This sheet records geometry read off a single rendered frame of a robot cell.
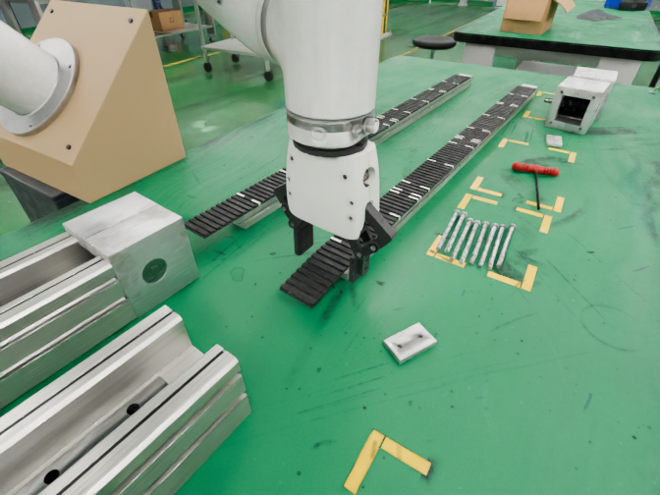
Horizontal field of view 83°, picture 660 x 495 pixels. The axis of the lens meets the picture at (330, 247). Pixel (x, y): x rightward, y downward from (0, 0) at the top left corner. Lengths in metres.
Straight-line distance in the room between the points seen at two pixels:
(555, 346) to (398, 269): 0.20
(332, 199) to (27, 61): 0.59
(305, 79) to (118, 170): 0.50
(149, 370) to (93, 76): 0.55
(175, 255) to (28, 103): 0.44
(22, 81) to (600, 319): 0.90
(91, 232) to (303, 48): 0.30
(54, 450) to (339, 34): 0.37
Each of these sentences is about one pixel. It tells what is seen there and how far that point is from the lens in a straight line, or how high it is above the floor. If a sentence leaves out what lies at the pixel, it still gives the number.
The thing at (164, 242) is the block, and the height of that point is 0.86.
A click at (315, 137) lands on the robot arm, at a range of 0.34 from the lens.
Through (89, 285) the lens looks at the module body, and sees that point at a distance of 0.45.
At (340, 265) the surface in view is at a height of 0.81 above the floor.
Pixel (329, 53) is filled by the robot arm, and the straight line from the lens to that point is 0.32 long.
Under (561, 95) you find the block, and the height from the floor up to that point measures 0.85.
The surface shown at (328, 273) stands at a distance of 0.46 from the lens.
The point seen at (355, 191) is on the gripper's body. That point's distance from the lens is 0.37.
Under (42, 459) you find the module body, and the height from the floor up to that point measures 0.83.
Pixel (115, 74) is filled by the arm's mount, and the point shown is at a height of 0.96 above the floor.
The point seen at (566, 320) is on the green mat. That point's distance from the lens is 0.52.
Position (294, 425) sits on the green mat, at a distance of 0.38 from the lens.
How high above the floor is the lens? 1.12
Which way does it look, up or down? 39 degrees down
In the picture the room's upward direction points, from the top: straight up
